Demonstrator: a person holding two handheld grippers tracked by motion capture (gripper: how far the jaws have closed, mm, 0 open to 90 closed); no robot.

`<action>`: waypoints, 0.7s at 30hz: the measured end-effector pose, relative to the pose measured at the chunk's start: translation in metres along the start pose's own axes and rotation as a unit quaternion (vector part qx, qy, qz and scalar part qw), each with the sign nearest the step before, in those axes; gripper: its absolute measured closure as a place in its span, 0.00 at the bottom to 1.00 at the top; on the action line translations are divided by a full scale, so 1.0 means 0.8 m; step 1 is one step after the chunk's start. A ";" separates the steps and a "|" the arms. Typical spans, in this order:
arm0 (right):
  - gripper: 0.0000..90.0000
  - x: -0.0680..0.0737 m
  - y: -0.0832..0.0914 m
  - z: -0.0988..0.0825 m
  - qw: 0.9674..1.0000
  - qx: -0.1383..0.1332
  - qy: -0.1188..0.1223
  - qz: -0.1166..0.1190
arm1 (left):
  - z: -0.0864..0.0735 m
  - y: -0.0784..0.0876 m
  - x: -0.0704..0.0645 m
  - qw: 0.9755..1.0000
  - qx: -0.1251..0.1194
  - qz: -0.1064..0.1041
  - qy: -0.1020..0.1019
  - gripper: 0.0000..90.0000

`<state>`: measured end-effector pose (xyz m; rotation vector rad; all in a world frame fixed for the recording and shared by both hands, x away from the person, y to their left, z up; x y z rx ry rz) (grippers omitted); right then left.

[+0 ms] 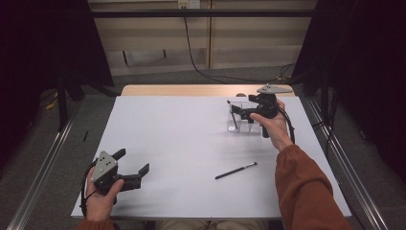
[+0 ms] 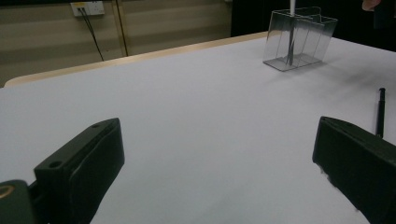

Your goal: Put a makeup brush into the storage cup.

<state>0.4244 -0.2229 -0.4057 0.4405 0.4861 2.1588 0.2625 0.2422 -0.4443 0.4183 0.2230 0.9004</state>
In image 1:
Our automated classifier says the black curtain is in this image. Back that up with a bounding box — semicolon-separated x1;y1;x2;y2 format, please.
0;0;114;161
291;0;406;180

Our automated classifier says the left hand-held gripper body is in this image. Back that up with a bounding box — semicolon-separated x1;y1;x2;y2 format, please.
90;150;142;196

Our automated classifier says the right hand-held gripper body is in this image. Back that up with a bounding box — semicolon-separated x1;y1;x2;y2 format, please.
243;83;294;139

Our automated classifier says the hand-held gripper cable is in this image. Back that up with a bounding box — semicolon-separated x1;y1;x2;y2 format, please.
79;159;99;219
277;106;296;145

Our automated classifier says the person's right hand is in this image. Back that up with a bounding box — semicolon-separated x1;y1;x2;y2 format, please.
249;98;295;152

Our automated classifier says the dark metal stand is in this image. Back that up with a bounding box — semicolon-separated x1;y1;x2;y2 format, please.
320;68;330;124
56;71;70;132

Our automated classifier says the clear acrylic pen holder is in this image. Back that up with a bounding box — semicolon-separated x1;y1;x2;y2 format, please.
226;99;267;135

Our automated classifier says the right hand-held gripper cable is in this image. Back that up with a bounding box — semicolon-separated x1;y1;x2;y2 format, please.
277;106;296;145

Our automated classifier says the metal floor rail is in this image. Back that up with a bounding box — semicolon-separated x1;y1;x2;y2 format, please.
305;95;389;230
6;102;82;230

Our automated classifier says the black horizontal bar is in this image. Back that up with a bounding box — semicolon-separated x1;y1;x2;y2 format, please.
90;9;317;19

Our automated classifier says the black power cable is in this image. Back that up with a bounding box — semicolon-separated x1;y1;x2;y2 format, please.
182;7;296;84

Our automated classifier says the dark pen with silver tip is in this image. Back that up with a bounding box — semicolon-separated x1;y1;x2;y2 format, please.
214;161;259;180

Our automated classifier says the person's left hand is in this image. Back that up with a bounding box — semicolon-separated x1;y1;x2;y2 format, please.
85;167;125;222

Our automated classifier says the left hand-held gripper cable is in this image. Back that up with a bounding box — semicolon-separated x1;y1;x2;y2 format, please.
79;159;99;219

